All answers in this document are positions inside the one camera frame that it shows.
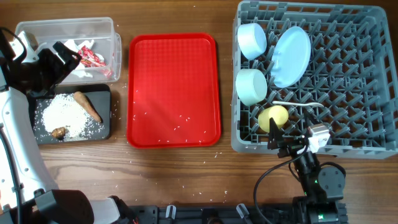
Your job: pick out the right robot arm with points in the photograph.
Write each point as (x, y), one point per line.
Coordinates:
(323, 184)

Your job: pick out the green bowl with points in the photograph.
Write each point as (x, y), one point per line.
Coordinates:
(251, 86)

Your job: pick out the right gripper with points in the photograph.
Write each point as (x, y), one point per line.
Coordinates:
(277, 140)

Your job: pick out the brown food scrap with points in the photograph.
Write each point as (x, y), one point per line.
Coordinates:
(59, 133)

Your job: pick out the yellow plastic cup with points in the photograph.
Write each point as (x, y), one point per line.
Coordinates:
(277, 112)

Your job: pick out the brown carrot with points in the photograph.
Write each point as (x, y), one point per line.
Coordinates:
(82, 100)

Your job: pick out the red serving tray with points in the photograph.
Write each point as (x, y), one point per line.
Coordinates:
(173, 91)

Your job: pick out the white rice pile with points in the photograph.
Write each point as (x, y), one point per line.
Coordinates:
(64, 111)

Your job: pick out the clear plastic waste bin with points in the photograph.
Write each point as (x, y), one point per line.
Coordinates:
(96, 33)

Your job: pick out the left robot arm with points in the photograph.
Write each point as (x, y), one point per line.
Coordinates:
(28, 192)

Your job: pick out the white plastic spoon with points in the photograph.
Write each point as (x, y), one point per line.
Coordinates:
(312, 104)

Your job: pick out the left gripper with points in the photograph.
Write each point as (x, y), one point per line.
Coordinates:
(59, 70)

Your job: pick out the large light blue plate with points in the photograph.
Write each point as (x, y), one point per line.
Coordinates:
(291, 57)

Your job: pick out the grey dishwasher rack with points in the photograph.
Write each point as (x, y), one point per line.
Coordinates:
(351, 72)

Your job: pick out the black waste tray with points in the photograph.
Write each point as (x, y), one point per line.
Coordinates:
(98, 95)

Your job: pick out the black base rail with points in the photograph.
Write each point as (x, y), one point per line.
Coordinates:
(275, 213)

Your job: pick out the red snack wrapper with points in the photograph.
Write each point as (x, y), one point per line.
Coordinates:
(91, 60)

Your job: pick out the small light blue bowl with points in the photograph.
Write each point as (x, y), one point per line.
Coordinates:
(252, 40)

